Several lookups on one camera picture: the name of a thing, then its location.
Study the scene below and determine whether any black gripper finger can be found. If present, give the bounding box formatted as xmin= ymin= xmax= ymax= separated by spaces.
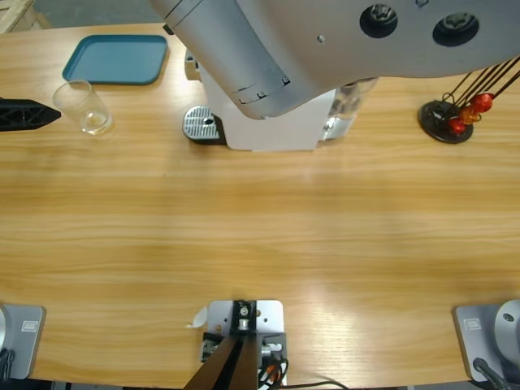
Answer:
xmin=0 ymin=97 xmax=63 ymax=132

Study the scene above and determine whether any clear glass cup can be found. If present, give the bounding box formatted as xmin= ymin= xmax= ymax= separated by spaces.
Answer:
xmin=51 ymin=79 xmax=114 ymax=137

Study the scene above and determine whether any white capsule coffee machine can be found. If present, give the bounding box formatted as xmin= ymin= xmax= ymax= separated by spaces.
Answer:
xmin=184 ymin=48 xmax=339 ymax=154

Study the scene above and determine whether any teal plastic tray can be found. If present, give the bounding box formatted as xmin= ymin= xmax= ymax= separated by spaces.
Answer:
xmin=60 ymin=33 xmax=169 ymax=86

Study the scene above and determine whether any silver drip tray grate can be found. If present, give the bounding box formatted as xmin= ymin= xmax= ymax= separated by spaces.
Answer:
xmin=181 ymin=104 xmax=227 ymax=145

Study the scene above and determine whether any white tape piece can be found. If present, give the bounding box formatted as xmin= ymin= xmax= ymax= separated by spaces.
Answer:
xmin=185 ymin=306 xmax=209 ymax=329

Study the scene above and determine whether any grey metal device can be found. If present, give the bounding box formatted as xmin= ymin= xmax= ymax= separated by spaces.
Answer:
xmin=206 ymin=299 xmax=284 ymax=386

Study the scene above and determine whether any clear water tank black lid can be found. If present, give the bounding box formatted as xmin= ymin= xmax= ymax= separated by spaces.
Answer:
xmin=323 ymin=76 xmax=381 ymax=144

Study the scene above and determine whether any black capsule holder with rods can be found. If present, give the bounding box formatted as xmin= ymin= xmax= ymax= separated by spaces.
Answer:
xmin=417 ymin=56 xmax=520 ymax=144

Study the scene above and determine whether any black clamp bracket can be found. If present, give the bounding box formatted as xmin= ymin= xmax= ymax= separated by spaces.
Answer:
xmin=201 ymin=331 xmax=288 ymax=364

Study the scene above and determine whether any orange red cable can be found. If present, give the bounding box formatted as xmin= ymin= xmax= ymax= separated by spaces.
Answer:
xmin=258 ymin=357 xmax=290 ymax=387

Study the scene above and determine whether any black cable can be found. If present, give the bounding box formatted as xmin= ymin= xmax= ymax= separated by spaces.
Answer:
xmin=473 ymin=357 xmax=511 ymax=390
xmin=284 ymin=379 xmax=347 ymax=390

